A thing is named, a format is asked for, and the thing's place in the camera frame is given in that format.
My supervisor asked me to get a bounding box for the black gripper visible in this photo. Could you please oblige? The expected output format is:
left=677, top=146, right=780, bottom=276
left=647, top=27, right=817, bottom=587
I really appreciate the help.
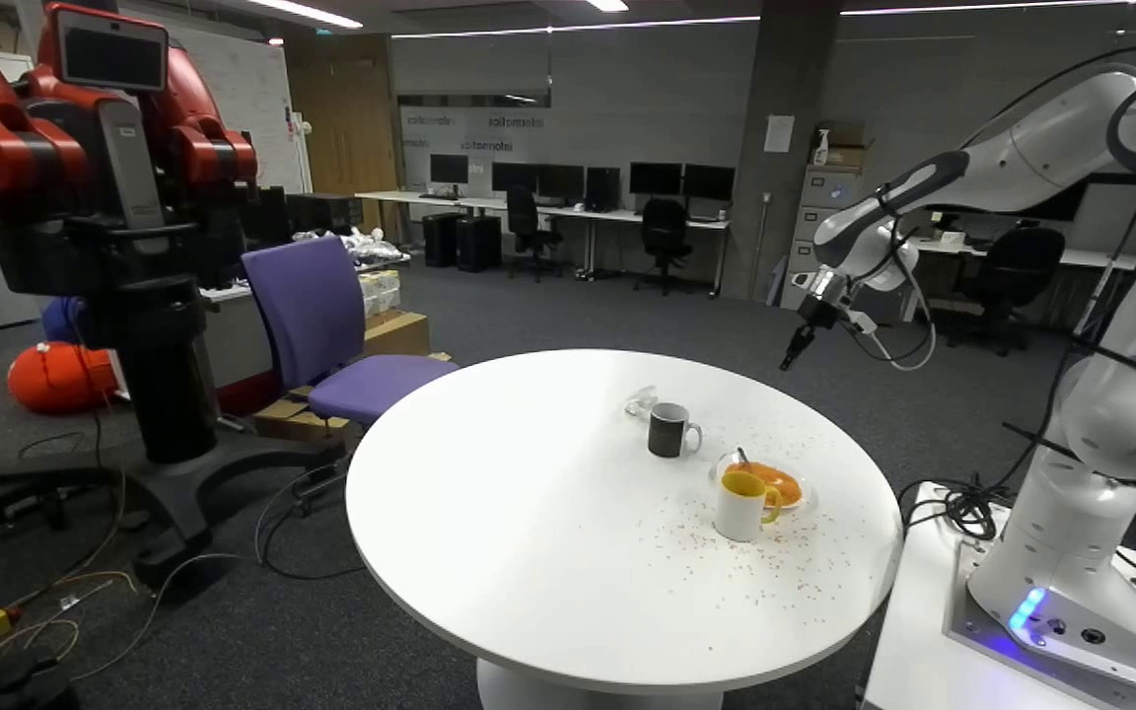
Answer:
left=780, top=257, right=876, bottom=374

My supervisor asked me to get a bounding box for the white robot base platform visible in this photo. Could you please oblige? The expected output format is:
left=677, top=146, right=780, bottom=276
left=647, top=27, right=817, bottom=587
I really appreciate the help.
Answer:
left=860, top=476, right=1136, bottom=710

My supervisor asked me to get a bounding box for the white filing cabinet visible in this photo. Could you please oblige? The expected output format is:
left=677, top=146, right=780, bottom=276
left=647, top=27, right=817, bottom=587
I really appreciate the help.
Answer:
left=780, top=161, right=868, bottom=315

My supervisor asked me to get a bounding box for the orange lentils heap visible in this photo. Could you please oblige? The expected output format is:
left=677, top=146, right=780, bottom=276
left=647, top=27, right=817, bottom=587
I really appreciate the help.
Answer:
left=738, top=460, right=805, bottom=511

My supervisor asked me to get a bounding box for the white side desk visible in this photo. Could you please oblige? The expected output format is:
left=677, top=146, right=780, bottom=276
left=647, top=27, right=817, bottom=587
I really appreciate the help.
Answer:
left=914, top=232, right=1136, bottom=330

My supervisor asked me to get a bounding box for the white bowl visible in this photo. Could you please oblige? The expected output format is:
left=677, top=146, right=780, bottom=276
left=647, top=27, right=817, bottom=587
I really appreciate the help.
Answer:
left=721, top=456, right=807, bottom=527

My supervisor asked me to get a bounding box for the black office chair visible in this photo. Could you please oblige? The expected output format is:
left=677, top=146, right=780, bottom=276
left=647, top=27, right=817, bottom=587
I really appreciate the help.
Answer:
left=635, top=193, right=698, bottom=294
left=966, top=218, right=1072, bottom=360
left=500, top=186, right=569, bottom=285

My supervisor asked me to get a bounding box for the black computer monitor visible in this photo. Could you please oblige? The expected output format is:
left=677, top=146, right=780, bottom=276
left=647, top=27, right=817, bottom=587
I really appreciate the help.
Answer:
left=677, top=161, right=738, bottom=206
left=427, top=151, right=472, bottom=189
left=537, top=161, right=588, bottom=206
left=584, top=161, right=626, bottom=213
left=626, top=156, right=688, bottom=202
left=489, top=156, right=543, bottom=197

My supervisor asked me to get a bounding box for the cardboard box on cabinet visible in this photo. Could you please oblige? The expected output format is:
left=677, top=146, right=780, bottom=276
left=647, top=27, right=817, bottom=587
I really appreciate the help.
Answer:
left=807, top=121, right=873, bottom=179

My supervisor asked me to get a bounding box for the clear plastic cup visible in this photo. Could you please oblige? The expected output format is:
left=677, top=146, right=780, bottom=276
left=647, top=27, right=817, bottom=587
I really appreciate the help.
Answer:
left=625, top=382, right=664, bottom=426

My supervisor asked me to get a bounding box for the white paper notice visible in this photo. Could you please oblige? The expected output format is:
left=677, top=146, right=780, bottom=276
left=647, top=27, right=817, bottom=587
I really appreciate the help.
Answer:
left=763, top=111, right=801, bottom=156

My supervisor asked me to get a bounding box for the long office desk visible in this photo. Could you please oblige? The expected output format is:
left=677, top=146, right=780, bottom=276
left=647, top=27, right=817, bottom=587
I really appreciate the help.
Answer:
left=352, top=186, right=738, bottom=294

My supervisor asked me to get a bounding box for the black computer tower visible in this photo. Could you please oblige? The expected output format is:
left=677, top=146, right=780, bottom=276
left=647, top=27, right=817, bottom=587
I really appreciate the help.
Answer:
left=417, top=207, right=471, bottom=273
left=463, top=207, right=508, bottom=276

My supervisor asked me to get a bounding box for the round white table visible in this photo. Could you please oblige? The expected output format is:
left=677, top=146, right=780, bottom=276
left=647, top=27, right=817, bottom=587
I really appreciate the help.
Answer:
left=339, top=344, right=906, bottom=710

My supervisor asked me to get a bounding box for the large cardboard box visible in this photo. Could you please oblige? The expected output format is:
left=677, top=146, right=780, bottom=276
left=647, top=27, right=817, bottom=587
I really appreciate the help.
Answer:
left=359, top=307, right=439, bottom=360

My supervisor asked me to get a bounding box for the white desk clutter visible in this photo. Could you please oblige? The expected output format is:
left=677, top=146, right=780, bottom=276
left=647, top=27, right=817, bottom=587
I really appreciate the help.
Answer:
left=329, top=223, right=412, bottom=268

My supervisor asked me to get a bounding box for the purple office chair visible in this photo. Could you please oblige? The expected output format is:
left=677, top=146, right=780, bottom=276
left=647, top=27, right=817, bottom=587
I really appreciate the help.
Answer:
left=237, top=232, right=463, bottom=435

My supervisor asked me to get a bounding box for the wooden door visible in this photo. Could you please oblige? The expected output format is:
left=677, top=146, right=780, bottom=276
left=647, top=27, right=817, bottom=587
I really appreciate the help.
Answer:
left=283, top=27, right=401, bottom=202

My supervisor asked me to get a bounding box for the flat cardboard box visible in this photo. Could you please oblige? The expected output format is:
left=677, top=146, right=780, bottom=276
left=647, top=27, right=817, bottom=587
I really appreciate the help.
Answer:
left=247, top=390, right=359, bottom=445

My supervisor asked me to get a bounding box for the white whiteboard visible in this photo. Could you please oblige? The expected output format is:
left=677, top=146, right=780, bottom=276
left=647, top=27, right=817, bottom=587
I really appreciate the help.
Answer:
left=185, top=31, right=314, bottom=197

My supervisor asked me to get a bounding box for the blue ball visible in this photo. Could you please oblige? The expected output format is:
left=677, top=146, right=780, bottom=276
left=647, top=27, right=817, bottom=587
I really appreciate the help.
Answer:
left=37, top=293, right=87, bottom=348

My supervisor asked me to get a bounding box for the orange beanbag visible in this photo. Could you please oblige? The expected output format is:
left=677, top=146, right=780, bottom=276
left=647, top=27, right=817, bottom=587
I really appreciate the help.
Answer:
left=4, top=339, right=125, bottom=417

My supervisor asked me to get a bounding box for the red humanoid robot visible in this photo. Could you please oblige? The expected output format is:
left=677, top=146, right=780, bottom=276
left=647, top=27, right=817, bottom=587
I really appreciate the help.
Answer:
left=0, top=0, right=337, bottom=603

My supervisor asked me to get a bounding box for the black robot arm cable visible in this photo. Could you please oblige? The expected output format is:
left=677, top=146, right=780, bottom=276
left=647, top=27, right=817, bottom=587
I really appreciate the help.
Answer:
left=848, top=43, right=1136, bottom=374

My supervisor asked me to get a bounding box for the black mug white handle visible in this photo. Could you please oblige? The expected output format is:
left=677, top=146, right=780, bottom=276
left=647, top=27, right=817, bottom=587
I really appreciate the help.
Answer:
left=642, top=397, right=706, bottom=460

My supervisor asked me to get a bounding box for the black cable bundle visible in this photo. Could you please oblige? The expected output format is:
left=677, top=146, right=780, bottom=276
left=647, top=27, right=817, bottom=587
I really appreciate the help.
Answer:
left=897, top=470, right=1006, bottom=545

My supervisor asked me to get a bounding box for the black floor cable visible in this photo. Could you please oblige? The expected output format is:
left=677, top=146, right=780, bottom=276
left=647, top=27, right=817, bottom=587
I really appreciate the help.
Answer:
left=247, top=455, right=363, bottom=582

